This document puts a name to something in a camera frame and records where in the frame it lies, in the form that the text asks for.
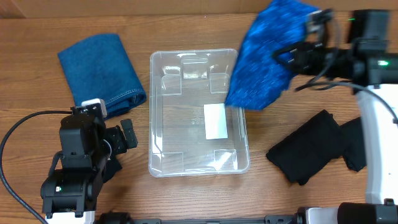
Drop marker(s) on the white label in bin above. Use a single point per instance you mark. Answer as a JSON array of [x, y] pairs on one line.
[[215, 121]]

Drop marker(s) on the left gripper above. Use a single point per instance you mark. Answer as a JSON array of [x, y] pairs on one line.
[[115, 134]]

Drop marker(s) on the sparkly blue cloth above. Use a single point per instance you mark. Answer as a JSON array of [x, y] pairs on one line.
[[257, 79]]

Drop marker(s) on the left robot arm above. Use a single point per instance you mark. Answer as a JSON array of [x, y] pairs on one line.
[[87, 160]]

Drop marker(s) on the clear plastic storage bin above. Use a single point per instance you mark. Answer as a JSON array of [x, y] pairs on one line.
[[181, 83]]

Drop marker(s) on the black cloth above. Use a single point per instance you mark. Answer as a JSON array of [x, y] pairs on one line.
[[309, 149], [111, 168], [354, 155]]

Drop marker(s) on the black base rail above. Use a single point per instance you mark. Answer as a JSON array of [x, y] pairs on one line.
[[125, 218]]

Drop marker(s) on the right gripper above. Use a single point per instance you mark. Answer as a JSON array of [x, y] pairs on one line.
[[298, 58]]

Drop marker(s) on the folded blue denim jeans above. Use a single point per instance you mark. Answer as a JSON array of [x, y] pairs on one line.
[[99, 67]]

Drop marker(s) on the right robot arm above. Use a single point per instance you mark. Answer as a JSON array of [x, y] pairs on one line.
[[371, 71]]

